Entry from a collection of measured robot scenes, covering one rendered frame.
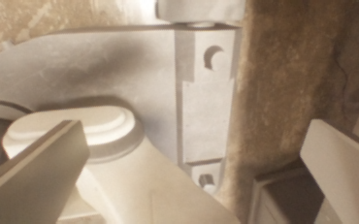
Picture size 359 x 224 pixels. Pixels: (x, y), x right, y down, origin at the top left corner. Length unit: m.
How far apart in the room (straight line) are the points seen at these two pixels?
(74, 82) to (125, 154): 0.21
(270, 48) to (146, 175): 0.58
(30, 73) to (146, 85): 0.24
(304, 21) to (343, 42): 0.19
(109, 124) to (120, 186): 0.10
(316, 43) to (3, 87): 0.89
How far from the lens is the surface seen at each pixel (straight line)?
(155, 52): 0.45
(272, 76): 0.79
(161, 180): 0.30
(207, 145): 0.56
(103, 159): 0.35
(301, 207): 1.04
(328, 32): 0.87
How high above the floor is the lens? 0.61
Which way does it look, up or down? 60 degrees down
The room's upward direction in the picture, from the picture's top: 159 degrees clockwise
